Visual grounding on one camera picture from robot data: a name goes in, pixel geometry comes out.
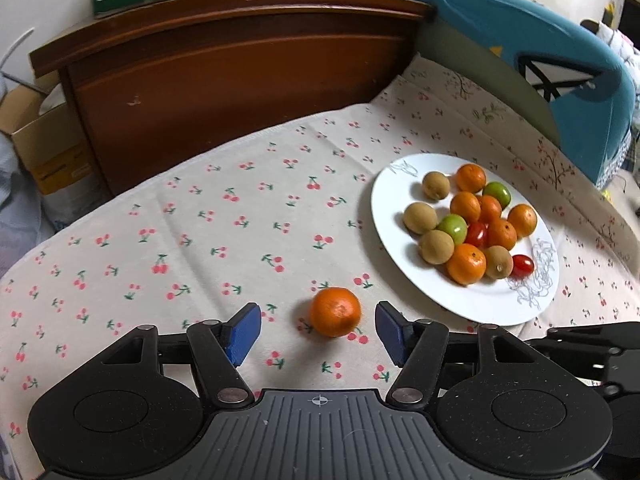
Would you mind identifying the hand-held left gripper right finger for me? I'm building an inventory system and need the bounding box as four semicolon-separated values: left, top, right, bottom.
375;301;538;407

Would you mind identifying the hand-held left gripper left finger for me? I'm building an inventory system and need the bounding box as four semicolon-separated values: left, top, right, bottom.
101;302;262;407

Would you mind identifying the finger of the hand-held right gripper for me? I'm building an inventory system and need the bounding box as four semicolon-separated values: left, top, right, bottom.
525;340;632;397
547;321;640;344

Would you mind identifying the tan longan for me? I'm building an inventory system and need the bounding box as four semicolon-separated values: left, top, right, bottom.
403;202;437;235
484;245;514;280
419;230;456;265
422;171;452;201

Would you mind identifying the green jujube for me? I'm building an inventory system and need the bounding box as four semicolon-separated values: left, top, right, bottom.
437;214;469;246
482;182;512;209

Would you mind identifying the white plate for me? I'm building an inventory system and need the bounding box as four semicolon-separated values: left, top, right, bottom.
370;153;560;326

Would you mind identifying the blue checked quilt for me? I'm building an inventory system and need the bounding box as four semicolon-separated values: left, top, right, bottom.
597;130;640;196

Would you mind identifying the brown wooden bed board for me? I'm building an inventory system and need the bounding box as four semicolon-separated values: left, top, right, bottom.
29;0;435;198

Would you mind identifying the light blue garment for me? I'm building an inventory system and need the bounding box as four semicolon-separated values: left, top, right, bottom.
0;130;56;266

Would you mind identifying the open cardboard box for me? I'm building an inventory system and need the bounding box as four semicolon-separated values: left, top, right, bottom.
0;72;108;196

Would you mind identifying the grey green cushion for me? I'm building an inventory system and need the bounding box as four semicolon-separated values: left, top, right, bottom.
415;20;561;143

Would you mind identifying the white patterned cloth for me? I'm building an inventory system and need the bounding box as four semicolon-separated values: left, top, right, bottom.
580;17;640;68

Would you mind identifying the teal printed pillow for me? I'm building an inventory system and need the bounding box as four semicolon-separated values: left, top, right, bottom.
380;0;638;191

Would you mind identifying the white cable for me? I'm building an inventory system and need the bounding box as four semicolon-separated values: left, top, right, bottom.
0;27;36;76

